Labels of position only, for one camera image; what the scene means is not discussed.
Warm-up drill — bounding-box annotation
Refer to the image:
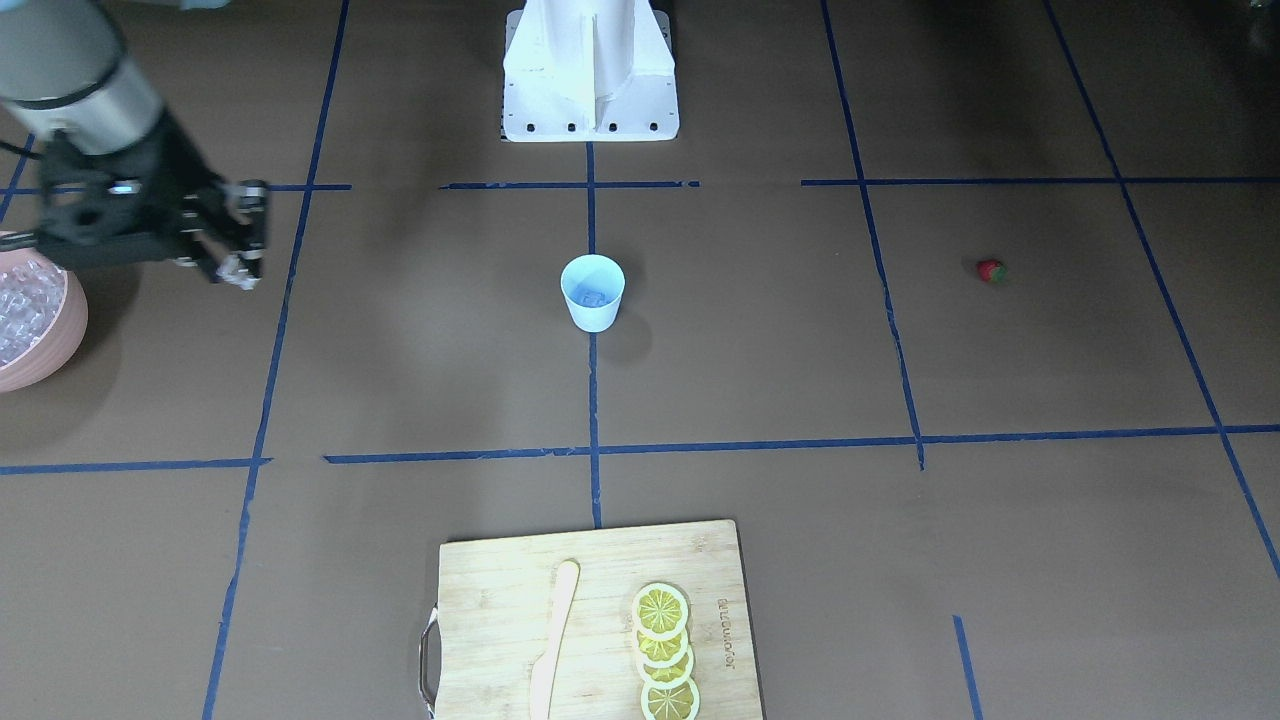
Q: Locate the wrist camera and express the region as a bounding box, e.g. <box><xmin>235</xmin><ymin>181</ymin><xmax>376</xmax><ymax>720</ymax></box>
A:
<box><xmin>36</xmin><ymin>129</ymin><xmax>146</xmax><ymax>272</ymax></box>

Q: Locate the yellow plastic knife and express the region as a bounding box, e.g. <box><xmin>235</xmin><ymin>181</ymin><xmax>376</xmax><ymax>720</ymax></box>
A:
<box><xmin>527</xmin><ymin>559</ymin><xmax>580</xmax><ymax>719</ymax></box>

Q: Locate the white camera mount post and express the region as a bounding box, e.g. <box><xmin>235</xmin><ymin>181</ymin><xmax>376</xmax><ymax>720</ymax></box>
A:
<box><xmin>500</xmin><ymin>1</ymin><xmax>680</xmax><ymax>143</ymax></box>

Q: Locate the clear ice cubes pile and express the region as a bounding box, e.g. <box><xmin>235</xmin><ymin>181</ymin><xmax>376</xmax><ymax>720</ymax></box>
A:
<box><xmin>1</xmin><ymin>259</ymin><xmax>68</xmax><ymax>366</ymax></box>

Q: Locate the lemon slice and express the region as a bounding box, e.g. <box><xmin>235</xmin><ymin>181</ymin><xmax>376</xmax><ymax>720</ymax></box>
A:
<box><xmin>634</xmin><ymin>630</ymin><xmax>690</xmax><ymax>669</ymax></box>
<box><xmin>630</xmin><ymin>582</ymin><xmax>690</xmax><ymax>641</ymax></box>
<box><xmin>640</xmin><ymin>679</ymin><xmax>701</xmax><ymax>720</ymax></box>
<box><xmin>636</xmin><ymin>650</ymin><xmax>696</xmax><ymax>689</ymax></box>

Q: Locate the pink bowl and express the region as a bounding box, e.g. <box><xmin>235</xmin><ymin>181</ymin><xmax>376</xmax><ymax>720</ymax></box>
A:
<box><xmin>1</xmin><ymin>249</ymin><xmax>88</xmax><ymax>393</ymax></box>

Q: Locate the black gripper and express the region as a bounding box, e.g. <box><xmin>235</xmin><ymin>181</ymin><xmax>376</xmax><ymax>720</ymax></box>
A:
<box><xmin>140</xmin><ymin>110</ymin><xmax>269</xmax><ymax>291</ymax></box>

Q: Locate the red strawberry on table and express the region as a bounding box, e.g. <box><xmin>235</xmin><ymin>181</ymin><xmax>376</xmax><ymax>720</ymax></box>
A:
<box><xmin>975</xmin><ymin>258</ymin><xmax>1009</xmax><ymax>284</ymax></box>

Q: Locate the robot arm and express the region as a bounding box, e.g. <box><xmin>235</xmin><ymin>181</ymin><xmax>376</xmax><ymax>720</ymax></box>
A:
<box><xmin>1</xmin><ymin>1</ymin><xmax>270</xmax><ymax>290</ymax></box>

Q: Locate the ice cube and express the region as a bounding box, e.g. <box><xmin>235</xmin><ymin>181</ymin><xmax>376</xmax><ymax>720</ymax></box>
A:
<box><xmin>575</xmin><ymin>288</ymin><xmax>613</xmax><ymax>309</ymax></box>

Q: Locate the bamboo cutting board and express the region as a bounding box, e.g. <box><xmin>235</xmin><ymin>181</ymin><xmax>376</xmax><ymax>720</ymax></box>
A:
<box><xmin>419</xmin><ymin>519</ymin><xmax>765</xmax><ymax>719</ymax></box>

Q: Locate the light blue plastic cup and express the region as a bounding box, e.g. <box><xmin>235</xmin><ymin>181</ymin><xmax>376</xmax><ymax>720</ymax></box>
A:
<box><xmin>559</xmin><ymin>254</ymin><xmax>626</xmax><ymax>333</ymax></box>

